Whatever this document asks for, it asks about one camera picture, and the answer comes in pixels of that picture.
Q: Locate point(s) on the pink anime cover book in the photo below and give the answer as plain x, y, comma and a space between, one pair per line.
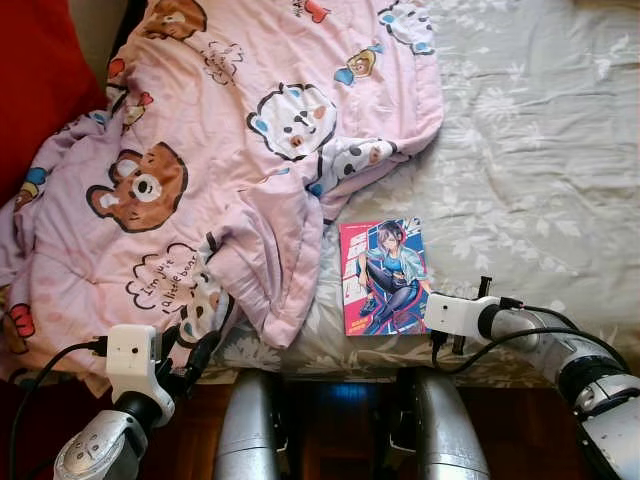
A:
385, 275

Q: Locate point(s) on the pink cartoon bear blanket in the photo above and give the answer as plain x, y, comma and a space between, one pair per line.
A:
200, 100

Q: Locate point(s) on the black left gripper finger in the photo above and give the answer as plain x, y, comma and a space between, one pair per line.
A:
171, 343
204, 358

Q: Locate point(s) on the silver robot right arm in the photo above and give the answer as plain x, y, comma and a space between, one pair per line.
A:
555, 350

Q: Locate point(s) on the grey floral bed sheet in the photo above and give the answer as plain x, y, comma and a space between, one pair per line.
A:
540, 150

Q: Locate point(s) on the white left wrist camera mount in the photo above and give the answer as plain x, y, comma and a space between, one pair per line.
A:
132, 360

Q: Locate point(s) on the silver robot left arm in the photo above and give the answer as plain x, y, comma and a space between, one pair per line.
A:
100, 450

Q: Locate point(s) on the red fabric cushion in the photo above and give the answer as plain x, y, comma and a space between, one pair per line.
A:
40, 90

